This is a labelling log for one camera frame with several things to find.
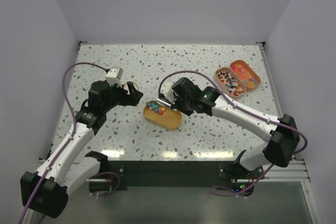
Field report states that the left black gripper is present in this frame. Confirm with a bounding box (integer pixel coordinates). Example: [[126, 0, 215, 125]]
[[102, 80, 142, 112]]

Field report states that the metal scoop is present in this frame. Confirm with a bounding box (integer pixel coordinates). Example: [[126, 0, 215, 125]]
[[156, 97, 174, 109]]

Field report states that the yellow tray of star candies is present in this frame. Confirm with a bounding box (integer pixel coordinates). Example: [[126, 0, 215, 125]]
[[143, 101, 182, 131]]

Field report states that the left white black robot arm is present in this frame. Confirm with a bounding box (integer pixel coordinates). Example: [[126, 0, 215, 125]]
[[20, 81, 143, 218]]

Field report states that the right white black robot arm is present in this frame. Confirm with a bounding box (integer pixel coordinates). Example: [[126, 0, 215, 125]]
[[172, 78, 299, 178]]

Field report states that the orange tray of gummy candies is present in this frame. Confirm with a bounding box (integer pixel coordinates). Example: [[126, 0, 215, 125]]
[[230, 60, 261, 91]]

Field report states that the round wooden jar lid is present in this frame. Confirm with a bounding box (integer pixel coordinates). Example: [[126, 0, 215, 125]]
[[123, 81, 139, 94]]

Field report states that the pink tray of lollipops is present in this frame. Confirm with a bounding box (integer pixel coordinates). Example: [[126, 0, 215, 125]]
[[215, 67, 247, 100]]

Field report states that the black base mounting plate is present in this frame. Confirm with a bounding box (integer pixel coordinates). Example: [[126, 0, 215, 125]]
[[78, 159, 263, 196]]

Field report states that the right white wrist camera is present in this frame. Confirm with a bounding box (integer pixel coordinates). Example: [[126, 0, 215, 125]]
[[161, 82, 175, 103]]

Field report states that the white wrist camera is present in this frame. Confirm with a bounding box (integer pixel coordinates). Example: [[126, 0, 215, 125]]
[[105, 67, 123, 87], [161, 82, 175, 103]]

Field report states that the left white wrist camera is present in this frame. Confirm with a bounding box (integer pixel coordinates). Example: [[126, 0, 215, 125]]
[[105, 67, 123, 87]]

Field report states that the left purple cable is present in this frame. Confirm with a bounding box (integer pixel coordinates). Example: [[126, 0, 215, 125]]
[[18, 62, 111, 224]]

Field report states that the aluminium frame rail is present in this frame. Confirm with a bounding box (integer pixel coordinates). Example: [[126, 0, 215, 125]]
[[25, 153, 309, 217]]

